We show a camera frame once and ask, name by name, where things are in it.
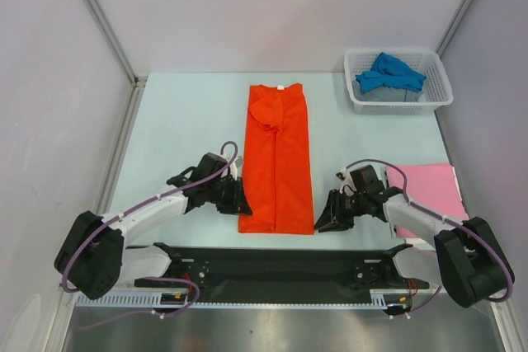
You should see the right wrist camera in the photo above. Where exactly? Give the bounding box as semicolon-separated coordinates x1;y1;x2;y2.
335;168;355;194

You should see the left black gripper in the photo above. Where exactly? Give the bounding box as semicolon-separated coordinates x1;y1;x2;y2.
206;176;252;216

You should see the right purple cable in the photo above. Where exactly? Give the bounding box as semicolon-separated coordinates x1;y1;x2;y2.
342;158;516;317

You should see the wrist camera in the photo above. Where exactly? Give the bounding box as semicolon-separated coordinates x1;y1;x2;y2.
335;168;355;194
222;156;243;180

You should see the white folded t shirt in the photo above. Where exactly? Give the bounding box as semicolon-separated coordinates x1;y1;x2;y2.
404;237;427;245

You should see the corner aluminium post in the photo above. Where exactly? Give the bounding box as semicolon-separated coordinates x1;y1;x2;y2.
61;0;144;87
436;0;476;57

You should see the white plastic basket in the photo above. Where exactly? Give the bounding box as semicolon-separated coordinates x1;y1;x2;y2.
343;47;454;115

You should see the blue t shirt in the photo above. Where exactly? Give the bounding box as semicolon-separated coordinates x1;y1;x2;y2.
356;53;427;92

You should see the orange t shirt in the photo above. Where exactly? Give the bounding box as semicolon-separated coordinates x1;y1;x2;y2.
238;82;314;235

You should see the left corner aluminium post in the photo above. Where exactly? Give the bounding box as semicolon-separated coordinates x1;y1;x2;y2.
61;0;144;87

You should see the right corner aluminium post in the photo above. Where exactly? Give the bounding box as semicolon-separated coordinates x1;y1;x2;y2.
436;0;476;57

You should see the pink folded t shirt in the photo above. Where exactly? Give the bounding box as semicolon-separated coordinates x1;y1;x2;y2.
385;162;469;244

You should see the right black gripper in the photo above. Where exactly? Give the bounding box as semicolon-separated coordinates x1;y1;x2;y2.
313;189;366;232

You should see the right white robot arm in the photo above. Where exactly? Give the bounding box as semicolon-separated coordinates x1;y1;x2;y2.
314;159;515;307

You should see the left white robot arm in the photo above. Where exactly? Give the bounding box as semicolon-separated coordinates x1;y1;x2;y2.
54;153;252;300

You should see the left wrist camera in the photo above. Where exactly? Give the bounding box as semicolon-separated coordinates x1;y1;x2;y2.
222;156;243;180

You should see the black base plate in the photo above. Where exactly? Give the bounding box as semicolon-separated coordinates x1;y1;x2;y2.
134;247;429;305

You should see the white cable duct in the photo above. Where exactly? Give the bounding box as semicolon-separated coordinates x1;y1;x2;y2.
73;288;413;311

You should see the grey t shirt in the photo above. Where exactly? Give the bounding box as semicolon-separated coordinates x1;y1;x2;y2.
353;85;422;102

